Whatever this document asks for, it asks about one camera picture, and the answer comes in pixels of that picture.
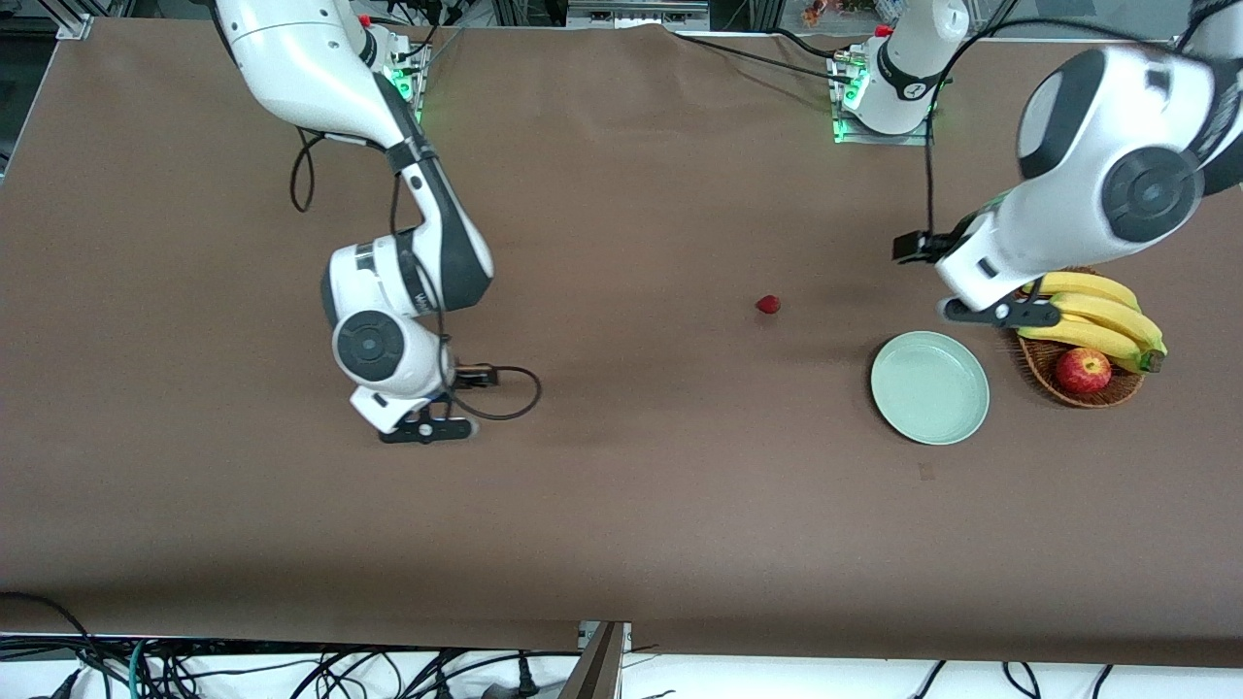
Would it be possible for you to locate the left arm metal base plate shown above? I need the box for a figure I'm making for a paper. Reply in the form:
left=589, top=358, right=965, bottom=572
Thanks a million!
left=831, top=53, right=936, bottom=148

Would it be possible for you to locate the brown wooden beam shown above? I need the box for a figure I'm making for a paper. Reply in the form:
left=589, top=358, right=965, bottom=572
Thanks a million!
left=558, top=623, right=627, bottom=699

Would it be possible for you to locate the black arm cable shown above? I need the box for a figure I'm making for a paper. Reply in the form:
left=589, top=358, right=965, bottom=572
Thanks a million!
left=289, top=126, right=543, bottom=421
left=923, top=17, right=1225, bottom=239

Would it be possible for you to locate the brown table cover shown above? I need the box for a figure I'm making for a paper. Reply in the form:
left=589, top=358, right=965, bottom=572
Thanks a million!
left=0, top=19, right=1243, bottom=671

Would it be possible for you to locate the yellow banana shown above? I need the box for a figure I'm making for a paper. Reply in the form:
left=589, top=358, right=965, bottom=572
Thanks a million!
left=1017, top=317, right=1142, bottom=362
left=1029, top=272, right=1142, bottom=313
left=1054, top=311, right=1164, bottom=376
left=1047, top=291, right=1167, bottom=353

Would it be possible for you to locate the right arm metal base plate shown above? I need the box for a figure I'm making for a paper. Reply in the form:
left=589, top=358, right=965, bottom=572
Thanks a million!
left=388, top=44, right=429, bottom=129

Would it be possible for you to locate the red apple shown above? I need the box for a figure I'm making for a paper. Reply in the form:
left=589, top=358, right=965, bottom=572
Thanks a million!
left=1056, top=348, right=1113, bottom=395

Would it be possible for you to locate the brown wicker basket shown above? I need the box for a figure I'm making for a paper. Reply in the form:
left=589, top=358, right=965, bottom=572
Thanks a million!
left=1010, top=264, right=1147, bottom=410

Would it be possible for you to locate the black cable on table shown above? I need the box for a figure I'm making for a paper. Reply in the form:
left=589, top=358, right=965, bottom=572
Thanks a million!
left=670, top=29, right=860, bottom=83

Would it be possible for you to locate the grey background box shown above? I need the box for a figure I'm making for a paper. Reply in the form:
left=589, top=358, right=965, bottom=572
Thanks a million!
left=566, top=0, right=710, bottom=30

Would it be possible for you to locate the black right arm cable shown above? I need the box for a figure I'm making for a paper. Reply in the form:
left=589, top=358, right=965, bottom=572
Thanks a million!
left=289, top=126, right=543, bottom=421

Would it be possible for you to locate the small metal bracket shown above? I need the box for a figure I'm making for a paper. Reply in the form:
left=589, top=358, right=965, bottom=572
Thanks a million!
left=579, top=620, right=633, bottom=653

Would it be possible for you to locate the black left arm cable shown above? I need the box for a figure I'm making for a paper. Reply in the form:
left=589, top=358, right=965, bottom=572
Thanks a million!
left=923, top=17, right=1225, bottom=239

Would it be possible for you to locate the pale green round plate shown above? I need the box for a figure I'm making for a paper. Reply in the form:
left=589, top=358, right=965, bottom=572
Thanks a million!
left=870, top=331, right=991, bottom=447

